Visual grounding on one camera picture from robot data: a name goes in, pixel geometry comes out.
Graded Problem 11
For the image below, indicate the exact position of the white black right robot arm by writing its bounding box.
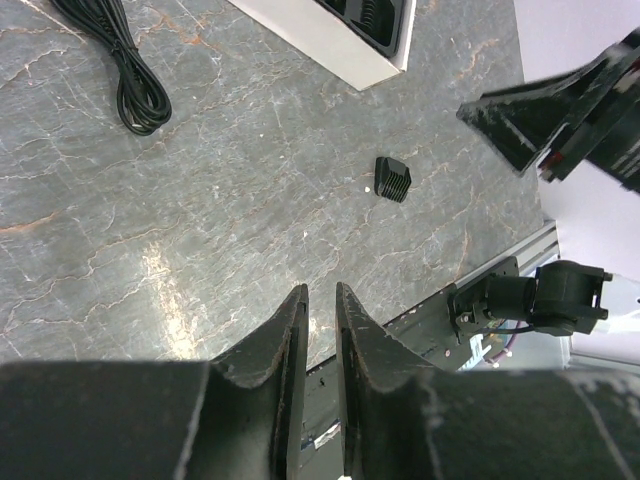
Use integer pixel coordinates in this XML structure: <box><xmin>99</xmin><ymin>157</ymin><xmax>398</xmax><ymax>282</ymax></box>
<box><xmin>449</xmin><ymin>30</ymin><xmax>639</xmax><ymax>337</ymax></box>

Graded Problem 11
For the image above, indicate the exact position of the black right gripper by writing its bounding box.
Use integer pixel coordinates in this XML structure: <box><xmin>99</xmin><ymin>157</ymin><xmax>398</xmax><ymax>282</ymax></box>
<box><xmin>457</xmin><ymin>29</ymin><xmax>639</xmax><ymax>193</ymax></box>

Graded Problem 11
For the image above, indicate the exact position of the white cardboard clipper box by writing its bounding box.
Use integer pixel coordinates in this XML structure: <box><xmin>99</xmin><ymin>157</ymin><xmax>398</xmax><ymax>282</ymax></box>
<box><xmin>231</xmin><ymin>0</ymin><xmax>416</xmax><ymax>91</ymax></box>

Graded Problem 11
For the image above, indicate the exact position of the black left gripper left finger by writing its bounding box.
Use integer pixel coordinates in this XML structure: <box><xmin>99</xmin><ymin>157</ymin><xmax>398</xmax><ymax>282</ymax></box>
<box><xmin>1</xmin><ymin>285</ymin><xmax>309</xmax><ymax>479</ymax></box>

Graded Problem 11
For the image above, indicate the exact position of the black plastic tray insert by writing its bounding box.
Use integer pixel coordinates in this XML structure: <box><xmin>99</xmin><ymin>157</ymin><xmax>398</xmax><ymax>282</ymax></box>
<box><xmin>316</xmin><ymin>0</ymin><xmax>406</xmax><ymax>59</ymax></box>

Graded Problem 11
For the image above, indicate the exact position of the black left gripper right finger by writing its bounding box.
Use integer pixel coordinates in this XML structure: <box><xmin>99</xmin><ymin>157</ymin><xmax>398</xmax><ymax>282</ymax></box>
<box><xmin>336</xmin><ymin>283</ymin><xmax>639</xmax><ymax>479</ymax></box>

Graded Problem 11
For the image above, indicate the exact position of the black clipper guard comb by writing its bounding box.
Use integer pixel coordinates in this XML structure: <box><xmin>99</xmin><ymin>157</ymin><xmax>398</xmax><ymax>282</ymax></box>
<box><xmin>374</xmin><ymin>157</ymin><xmax>412</xmax><ymax>203</ymax></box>

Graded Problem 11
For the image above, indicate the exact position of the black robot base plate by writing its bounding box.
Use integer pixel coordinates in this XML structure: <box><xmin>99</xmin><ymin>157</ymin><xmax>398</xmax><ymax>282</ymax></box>
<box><xmin>299</xmin><ymin>254</ymin><xmax>521</xmax><ymax>451</ymax></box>

